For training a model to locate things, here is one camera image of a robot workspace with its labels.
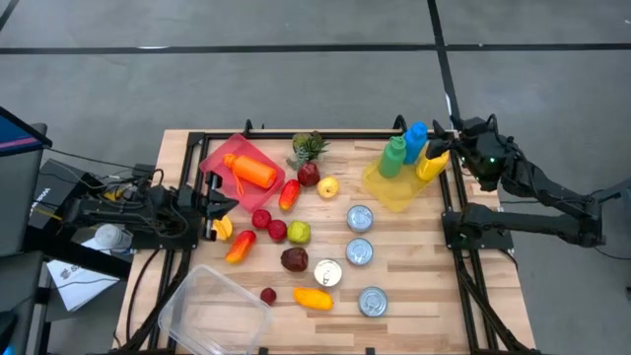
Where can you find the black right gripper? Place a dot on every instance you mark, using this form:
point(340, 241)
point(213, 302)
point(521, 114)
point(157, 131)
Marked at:
point(470, 138)

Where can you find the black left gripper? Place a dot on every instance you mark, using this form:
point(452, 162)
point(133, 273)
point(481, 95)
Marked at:
point(199, 202)

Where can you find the yellow orange starfruit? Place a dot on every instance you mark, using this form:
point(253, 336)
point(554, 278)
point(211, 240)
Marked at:
point(224, 229)

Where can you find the blue plastic bottle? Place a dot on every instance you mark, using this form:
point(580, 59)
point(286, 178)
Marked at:
point(415, 143)

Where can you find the yellow plastic bottle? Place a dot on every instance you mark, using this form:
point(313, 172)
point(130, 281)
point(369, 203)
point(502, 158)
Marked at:
point(431, 167)

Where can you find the orange plastic bottle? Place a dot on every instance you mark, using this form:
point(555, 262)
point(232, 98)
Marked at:
point(251, 171)

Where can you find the red orange mango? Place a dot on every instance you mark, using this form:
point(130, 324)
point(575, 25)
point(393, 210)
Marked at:
point(240, 246)

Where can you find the green plastic bottle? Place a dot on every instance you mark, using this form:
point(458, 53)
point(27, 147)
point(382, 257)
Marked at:
point(393, 158)

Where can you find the green apple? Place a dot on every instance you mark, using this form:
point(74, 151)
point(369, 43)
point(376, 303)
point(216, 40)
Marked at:
point(299, 232)

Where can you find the dark maroon fruit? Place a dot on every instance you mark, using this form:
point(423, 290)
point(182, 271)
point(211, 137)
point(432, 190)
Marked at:
point(295, 259)

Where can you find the dark red textured fruit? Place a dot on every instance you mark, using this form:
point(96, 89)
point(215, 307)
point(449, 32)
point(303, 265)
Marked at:
point(309, 175)

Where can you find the tin can green label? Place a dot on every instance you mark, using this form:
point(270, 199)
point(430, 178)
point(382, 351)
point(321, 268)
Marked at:
point(360, 218)

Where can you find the gold-lidded tin can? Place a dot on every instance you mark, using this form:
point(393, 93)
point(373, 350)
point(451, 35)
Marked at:
point(328, 272)

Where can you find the tin can red label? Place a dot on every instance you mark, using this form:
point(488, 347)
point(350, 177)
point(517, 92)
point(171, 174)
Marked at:
point(359, 252)

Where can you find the silver tin can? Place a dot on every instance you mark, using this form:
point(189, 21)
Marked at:
point(372, 302)

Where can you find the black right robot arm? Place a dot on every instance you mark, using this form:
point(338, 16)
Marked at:
point(542, 223)

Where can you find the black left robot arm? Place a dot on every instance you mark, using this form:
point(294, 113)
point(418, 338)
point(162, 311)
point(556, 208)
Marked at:
point(123, 212)

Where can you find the red translucent plastic tray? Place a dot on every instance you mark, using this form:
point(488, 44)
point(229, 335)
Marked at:
point(256, 202)

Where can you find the red yellow mango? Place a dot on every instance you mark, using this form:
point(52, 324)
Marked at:
point(289, 194)

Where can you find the yellow plastic tray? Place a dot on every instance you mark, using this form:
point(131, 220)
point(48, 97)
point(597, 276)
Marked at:
point(394, 194)

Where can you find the small dark red fruit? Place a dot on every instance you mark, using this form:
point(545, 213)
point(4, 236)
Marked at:
point(268, 296)

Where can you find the potted succulent plant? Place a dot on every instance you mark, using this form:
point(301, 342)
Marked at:
point(308, 145)

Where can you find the yellow apple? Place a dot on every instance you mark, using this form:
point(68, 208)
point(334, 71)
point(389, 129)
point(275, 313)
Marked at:
point(328, 187)

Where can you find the clear plastic container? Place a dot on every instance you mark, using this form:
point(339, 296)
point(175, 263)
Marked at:
point(217, 315)

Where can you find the clear plastic water bottle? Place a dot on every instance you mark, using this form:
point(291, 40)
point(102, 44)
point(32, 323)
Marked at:
point(111, 236)

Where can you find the orange yellow mango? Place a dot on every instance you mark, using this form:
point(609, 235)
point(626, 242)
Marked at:
point(313, 299)

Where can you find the black metal stand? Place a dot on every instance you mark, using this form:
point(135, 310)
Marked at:
point(74, 251)

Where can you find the white paper sheet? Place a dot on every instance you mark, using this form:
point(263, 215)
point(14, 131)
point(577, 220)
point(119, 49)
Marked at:
point(79, 286)

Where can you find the black box white lettering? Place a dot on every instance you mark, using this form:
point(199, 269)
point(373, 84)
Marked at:
point(54, 187)

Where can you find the grey stand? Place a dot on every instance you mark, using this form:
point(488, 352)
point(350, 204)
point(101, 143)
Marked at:
point(616, 190)

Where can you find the grey cabinet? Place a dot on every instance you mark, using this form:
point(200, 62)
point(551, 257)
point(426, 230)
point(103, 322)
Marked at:
point(20, 197)

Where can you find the dark blue monitor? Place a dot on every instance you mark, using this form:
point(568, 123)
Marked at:
point(20, 133)

